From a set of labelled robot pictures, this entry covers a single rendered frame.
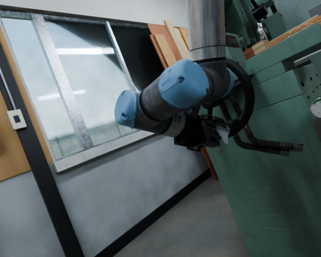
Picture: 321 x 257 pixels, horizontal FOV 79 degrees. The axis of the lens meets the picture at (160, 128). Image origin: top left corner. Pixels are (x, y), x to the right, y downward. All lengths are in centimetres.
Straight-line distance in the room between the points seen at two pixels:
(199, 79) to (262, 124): 55
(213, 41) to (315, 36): 43
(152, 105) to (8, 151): 139
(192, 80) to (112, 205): 158
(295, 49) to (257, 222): 72
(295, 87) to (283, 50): 13
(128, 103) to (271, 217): 81
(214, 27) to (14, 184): 150
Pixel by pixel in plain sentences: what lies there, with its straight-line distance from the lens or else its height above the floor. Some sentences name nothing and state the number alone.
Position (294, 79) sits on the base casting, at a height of 76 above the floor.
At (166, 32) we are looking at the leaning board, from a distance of 293.
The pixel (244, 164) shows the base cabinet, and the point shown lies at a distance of 92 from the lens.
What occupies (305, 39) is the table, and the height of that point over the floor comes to 87.
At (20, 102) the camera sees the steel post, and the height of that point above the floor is 132.
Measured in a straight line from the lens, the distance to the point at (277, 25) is 114.
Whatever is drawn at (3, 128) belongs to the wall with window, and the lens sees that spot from 168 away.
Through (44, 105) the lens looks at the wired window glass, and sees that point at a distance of 184.
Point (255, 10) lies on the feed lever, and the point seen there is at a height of 113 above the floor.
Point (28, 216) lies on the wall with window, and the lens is 165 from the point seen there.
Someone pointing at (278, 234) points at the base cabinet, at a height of 18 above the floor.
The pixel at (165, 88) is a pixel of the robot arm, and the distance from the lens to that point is 32.
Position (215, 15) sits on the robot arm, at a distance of 44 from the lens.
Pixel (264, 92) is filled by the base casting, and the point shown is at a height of 76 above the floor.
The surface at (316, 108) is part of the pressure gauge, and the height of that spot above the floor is 66.
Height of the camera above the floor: 77
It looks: 1 degrees up
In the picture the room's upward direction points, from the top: 22 degrees counter-clockwise
